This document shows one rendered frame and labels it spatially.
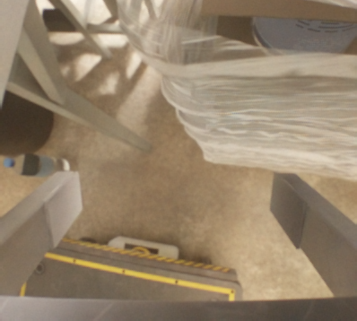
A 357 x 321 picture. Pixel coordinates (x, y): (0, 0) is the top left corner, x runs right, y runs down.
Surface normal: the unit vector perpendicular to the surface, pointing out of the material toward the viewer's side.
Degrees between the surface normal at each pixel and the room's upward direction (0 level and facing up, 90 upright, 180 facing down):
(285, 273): 0
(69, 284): 0
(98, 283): 0
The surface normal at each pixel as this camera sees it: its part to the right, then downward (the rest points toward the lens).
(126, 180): -0.12, -0.15
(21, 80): 0.98, 0.12
